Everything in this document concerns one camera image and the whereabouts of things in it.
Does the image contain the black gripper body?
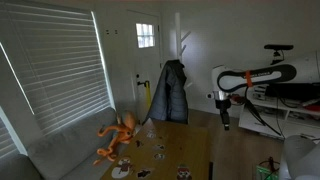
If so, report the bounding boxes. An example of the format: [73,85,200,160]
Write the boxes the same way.
[215,98,232,126]

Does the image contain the white wooden coat rack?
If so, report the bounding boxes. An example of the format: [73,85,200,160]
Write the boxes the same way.
[174,12,194,91]

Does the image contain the white shelf unit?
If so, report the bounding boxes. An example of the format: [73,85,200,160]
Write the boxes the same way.
[237,95,320,142]

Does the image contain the wooden table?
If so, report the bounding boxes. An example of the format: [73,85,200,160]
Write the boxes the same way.
[99,118,212,180]

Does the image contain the dark quilted jacket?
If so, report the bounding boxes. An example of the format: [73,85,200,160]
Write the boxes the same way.
[143,59,190,125]

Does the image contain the green lit electronics box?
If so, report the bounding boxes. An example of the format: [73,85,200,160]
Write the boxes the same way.
[255,156,280,180]

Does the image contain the red nutcracker sticker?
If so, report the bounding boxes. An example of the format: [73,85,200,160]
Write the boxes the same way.
[176,163,193,180]

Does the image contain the black electronics box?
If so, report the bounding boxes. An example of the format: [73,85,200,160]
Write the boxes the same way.
[264,82,320,102]

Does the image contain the small pale sticker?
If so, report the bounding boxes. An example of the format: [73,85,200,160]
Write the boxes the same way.
[146,129,157,140]

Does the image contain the white door with window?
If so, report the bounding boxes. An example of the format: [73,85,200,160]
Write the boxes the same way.
[127,9,163,125]

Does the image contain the orange octopus plush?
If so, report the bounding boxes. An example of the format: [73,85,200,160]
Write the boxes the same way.
[92,110,138,167]

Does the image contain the white snowman sticker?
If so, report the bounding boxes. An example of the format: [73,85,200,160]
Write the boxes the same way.
[111,156,135,180]

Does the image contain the grey couch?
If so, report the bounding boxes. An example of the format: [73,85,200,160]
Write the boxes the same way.
[0,106,118,180]

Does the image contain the large white window blinds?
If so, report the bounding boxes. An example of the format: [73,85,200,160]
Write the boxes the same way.
[0,2,112,135]

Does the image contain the narrow white window blinds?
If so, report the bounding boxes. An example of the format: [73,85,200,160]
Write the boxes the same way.
[0,109,20,160]

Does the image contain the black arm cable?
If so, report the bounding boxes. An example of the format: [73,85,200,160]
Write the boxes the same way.
[243,87,285,137]

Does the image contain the orange arm strap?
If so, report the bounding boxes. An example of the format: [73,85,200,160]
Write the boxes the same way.
[245,70,254,89]

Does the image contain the yellow hanging strap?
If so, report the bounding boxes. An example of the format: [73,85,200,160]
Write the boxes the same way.
[144,80,153,110]

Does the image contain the black camera on stand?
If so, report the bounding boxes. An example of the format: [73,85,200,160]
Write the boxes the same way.
[263,43,295,66]

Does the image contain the black door handle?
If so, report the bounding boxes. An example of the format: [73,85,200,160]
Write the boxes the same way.
[135,73,150,88]

